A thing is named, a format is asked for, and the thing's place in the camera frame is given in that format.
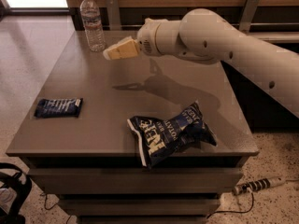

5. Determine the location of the black power cable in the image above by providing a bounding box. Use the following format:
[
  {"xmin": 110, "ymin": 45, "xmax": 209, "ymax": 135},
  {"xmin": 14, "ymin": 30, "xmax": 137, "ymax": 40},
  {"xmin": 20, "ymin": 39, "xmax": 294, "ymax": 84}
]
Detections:
[{"xmin": 206, "ymin": 191, "xmax": 255, "ymax": 219}]

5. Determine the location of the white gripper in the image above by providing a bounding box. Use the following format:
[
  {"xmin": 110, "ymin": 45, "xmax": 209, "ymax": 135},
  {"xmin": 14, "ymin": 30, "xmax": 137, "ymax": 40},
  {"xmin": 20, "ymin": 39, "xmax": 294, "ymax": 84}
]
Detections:
[{"xmin": 103, "ymin": 18, "xmax": 167, "ymax": 60}]

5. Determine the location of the white power strip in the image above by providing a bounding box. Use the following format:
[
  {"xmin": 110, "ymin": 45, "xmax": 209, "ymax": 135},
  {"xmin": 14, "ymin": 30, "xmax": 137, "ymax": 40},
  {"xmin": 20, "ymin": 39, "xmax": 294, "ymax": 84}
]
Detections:
[{"xmin": 233, "ymin": 176, "xmax": 286, "ymax": 196}]

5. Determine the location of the horizontal metal rail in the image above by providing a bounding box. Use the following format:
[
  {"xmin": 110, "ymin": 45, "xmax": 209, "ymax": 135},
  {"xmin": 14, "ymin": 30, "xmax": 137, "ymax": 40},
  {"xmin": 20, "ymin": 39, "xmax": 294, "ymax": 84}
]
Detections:
[{"xmin": 104, "ymin": 22, "xmax": 299, "ymax": 29}]

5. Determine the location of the right metal rail bracket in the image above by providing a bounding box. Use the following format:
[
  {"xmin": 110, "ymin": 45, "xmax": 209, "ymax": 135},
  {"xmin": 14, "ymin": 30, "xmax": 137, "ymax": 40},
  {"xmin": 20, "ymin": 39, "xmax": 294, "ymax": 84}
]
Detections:
[{"xmin": 238, "ymin": 0, "xmax": 260, "ymax": 34}]

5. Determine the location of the black bag with straps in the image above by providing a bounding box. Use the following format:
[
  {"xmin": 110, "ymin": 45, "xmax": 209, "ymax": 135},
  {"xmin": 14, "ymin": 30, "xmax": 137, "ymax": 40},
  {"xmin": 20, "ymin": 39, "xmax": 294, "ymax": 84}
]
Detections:
[{"xmin": 0, "ymin": 162, "xmax": 32, "ymax": 224}]

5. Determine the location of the clear plastic water bottle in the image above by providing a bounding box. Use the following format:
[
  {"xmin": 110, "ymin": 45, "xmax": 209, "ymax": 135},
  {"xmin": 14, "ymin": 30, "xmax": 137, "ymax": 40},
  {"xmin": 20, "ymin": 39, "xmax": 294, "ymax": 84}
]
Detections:
[{"xmin": 80, "ymin": 0, "xmax": 106, "ymax": 52}]

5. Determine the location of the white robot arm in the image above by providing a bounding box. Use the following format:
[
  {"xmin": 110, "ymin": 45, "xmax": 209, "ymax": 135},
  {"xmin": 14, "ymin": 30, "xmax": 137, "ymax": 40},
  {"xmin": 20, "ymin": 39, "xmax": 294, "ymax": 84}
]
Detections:
[{"xmin": 103, "ymin": 8, "xmax": 299, "ymax": 117}]

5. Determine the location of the grey drawer cabinet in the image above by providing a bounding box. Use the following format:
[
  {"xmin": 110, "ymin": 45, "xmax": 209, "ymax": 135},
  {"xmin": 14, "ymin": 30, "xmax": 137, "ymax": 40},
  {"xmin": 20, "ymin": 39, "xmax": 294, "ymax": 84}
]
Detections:
[{"xmin": 7, "ymin": 32, "xmax": 258, "ymax": 224}]

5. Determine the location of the large blue chip bag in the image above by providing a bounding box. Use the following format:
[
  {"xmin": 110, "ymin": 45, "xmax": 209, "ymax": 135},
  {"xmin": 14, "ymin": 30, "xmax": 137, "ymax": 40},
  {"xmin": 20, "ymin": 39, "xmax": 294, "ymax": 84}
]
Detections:
[{"xmin": 127, "ymin": 101, "xmax": 217, "ymax": 169}]

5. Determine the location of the small blue snack packet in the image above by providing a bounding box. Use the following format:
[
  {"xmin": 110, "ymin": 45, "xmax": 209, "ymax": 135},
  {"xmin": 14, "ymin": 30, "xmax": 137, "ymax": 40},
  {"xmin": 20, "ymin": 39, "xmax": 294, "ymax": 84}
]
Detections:
[{"xmin": 34, "ymin": 98, "xmax": 83, "ymax": 119}]

